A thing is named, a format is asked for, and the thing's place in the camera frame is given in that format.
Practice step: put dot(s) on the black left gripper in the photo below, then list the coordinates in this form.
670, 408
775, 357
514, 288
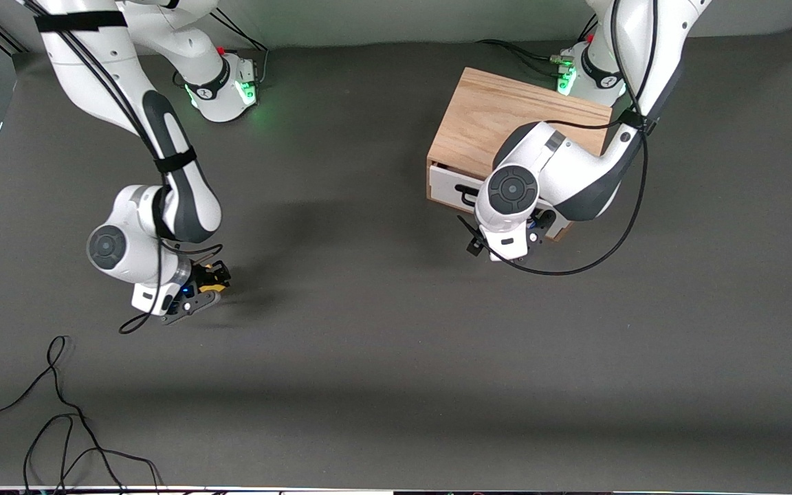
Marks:
542, 221

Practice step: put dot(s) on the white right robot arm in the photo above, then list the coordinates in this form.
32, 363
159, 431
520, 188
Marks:
128, 234

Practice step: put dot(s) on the yellow cube block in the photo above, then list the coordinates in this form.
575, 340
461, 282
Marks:
214, 285

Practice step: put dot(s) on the wooden drawer cabinet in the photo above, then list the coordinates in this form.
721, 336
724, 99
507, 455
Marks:
478, 117

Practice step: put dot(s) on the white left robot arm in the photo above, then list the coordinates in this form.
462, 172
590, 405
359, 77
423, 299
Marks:
575, 172

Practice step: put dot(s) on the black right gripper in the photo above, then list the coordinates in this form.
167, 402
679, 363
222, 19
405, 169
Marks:
199, 276

